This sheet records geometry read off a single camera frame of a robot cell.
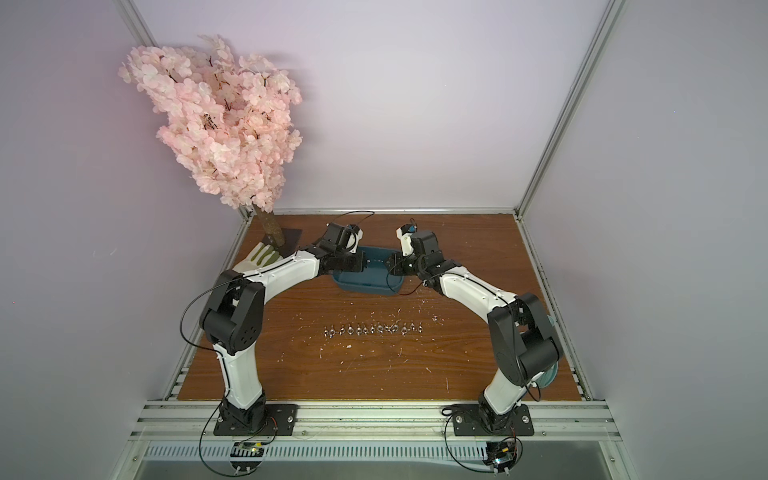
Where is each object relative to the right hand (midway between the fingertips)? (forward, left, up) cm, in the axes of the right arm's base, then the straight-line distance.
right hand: (389, 254), depth 88 cm
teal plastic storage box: (+1, +5, -16) cm, 17 cm away
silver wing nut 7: (-17, 0, -14) cm, 22 cm away
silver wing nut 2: (-18, +12, -14) cm, 26 cm away
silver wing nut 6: (-18, +2, -14) cm, 23 cm away
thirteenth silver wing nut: (-16, -9, -16) cm, 24 cm away
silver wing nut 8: (-17, -2, -14) cm, 22 cm away
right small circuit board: (-47, -28, -17) cm, 57 cm away
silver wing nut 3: (-18, +9, -14) cm, 25 cm away
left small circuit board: (-48, +34, -18) cm, 61 cm away
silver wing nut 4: (-18, +7, -14) cm, 24 cm away
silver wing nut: (-18, +14, -14) cm, 27 cm away
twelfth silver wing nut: (-17, -7, -14) cm, 23 cm away
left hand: (+2, +6, -7) cm, 9 cm away
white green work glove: (+8, +49, -14) cm, 52 cm away
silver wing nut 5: (-18, +5, -14) cm, 23 cm away
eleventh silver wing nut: (-19, +19, -14) cm, 30 cm away
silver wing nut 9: (-17, -5, -14) cm, 23 cm away
